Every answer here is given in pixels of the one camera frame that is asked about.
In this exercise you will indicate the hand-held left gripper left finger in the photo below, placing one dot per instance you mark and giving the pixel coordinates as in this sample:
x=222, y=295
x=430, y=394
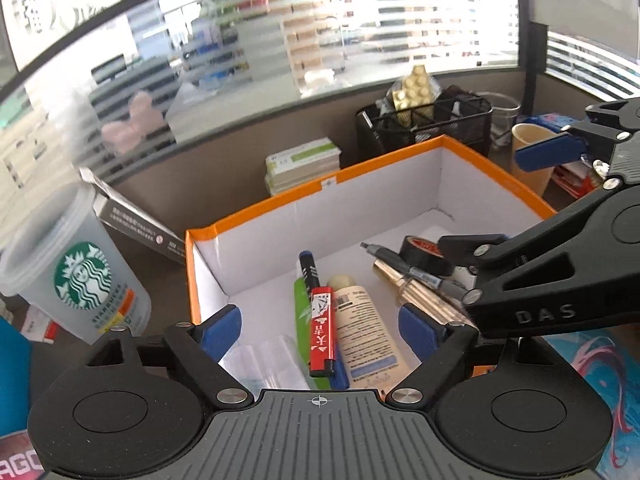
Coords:
x=220, y=332

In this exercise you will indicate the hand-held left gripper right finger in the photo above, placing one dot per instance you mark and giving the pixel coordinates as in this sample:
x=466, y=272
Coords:
x=422, y=330

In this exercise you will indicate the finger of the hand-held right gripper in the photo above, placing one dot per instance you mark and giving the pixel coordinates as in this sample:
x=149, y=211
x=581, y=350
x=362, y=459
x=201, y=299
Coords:
x=475, y=250
x=545, y=150

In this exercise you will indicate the gold tube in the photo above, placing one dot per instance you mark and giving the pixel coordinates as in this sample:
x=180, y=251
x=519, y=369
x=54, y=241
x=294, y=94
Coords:
x=415, y=285

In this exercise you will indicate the black tape roll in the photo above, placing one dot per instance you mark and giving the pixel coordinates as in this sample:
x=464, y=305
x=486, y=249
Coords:
x=420, y=255

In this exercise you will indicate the clear plastic tube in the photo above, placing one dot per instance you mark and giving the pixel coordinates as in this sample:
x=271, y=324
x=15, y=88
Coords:
x=270, y=360

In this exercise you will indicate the beige lotion bottle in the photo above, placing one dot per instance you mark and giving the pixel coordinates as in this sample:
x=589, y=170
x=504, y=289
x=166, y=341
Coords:
x=365, y=330

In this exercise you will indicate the grey pen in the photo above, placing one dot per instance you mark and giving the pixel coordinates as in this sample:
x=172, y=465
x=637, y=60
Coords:
x=395, y=257

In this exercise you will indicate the green case leaf logo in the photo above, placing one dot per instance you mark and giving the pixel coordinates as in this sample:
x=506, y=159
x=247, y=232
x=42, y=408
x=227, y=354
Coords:
x=301, y=320

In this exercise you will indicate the red lighter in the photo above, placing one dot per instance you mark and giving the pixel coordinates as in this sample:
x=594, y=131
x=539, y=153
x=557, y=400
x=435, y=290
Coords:
x=320, y=330

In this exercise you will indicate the black marker blue cap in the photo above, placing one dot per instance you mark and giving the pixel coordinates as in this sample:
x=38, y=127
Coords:
x=309, y=270

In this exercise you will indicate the orange cardboard box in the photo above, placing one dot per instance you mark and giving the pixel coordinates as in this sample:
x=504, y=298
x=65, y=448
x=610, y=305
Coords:
x=350, y=210

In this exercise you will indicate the blue white packet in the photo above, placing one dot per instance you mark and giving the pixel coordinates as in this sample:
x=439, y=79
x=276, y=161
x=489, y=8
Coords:
x=555, y=120

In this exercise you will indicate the brown paper cup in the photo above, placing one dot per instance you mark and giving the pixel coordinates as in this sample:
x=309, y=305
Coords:
x=530, y=185

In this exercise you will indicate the printed desk mat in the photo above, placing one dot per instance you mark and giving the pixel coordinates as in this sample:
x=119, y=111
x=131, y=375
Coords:
x=615, y=385

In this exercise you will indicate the yellow toy brick plate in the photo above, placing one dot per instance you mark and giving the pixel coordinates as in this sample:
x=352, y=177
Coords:
x=412, y=90

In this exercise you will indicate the black mesh desk organizer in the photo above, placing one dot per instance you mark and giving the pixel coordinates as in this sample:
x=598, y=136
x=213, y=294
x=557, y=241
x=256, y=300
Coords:
x=380, y=130

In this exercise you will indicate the frosted plastic cup green logo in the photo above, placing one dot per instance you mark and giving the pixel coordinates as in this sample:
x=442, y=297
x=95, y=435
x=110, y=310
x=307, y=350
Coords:
x=75, y=270

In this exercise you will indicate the green white box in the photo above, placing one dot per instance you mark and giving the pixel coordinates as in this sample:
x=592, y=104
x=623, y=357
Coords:
x=305, y=155
x=305, y=182

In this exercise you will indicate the red white card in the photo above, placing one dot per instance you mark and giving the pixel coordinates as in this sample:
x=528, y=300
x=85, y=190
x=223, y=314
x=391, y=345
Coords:
x=45, y=327

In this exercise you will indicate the blue paper bag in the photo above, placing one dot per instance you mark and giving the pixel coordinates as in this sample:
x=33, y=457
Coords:
x=12, y=375

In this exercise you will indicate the pink soft object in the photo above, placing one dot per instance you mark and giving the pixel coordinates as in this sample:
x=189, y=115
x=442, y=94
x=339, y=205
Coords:
x=132, y=125

